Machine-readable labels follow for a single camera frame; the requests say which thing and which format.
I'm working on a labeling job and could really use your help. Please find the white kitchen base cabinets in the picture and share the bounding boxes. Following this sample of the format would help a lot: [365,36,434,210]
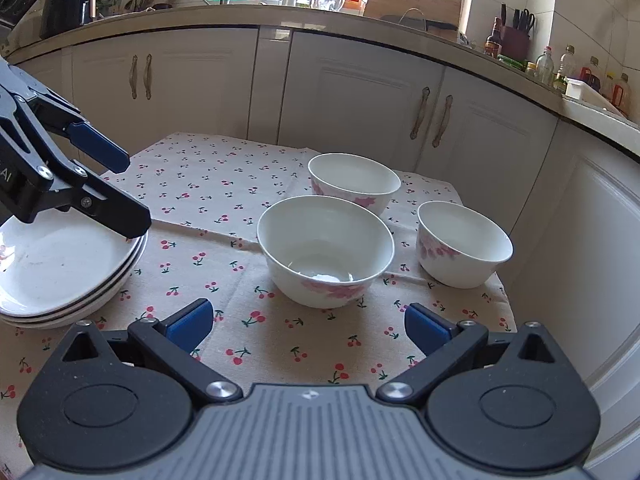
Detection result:
[0,25,640,461]

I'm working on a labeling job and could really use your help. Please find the orange oil bottle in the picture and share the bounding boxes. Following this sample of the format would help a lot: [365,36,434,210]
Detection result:
[612,73,632,116]

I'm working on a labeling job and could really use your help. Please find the clear oil bottle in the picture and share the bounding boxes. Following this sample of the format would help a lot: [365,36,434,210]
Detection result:
[536,46,556,86]

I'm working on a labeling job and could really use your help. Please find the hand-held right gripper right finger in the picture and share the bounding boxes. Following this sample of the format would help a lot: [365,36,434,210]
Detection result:
[376,303,563,403]

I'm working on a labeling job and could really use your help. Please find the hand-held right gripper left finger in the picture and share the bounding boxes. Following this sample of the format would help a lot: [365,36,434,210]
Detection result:
[62,298,245,403]

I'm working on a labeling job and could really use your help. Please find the white pink floral bowl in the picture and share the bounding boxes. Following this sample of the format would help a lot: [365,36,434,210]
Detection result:
[256,195,396,310]
[416,200,514,290]
[307,152,402,217]

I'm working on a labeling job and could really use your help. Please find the dark red knife block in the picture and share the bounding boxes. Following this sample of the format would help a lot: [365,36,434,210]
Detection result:
[500,4,536,61]

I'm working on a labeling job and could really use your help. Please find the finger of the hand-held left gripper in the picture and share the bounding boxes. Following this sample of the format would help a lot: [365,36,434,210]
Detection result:
[0,57,132,174]
[14,99,152,240]

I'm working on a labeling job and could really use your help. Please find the grey kitchen countertop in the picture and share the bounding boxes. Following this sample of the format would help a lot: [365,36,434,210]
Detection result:
[0,2,640,158]

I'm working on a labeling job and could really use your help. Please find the dark sauce bottle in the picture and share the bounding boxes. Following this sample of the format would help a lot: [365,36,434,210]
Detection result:
[484,17,503,58]

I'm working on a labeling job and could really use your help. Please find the white plastic tray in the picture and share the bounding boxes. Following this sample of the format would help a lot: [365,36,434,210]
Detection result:
[565,78,633,118]

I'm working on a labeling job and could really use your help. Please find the black air fryer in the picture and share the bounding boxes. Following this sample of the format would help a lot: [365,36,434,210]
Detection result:
[40,0,101,40]

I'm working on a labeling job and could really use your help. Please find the cherry print tablecloth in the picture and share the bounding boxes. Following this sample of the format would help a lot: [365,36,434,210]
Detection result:
[0,131,518,478]

